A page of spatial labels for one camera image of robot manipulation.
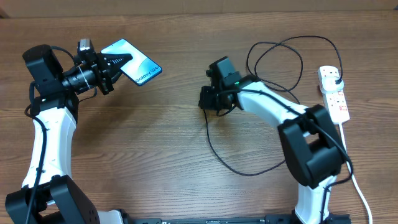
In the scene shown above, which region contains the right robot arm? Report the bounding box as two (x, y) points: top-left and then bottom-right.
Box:
(198, 57), (352, 223)

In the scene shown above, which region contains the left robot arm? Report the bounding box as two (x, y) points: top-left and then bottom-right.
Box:
(5, 39), (133, 223)

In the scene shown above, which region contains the white power strip cord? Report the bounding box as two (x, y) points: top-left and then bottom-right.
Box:
(338, 123), (374, 224)

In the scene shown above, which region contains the white charger plug adapter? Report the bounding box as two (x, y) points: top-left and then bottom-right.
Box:
(320, 77), (345, 94)

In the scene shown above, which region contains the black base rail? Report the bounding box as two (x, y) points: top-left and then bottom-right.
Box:
(130, 213), (352, 224)

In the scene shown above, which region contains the white power strip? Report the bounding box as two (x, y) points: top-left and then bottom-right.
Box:
(317, 65), (350, 124)

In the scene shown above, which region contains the Samsung Galaxy smartphone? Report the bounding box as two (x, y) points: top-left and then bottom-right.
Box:
(101, 39), (162, 86)

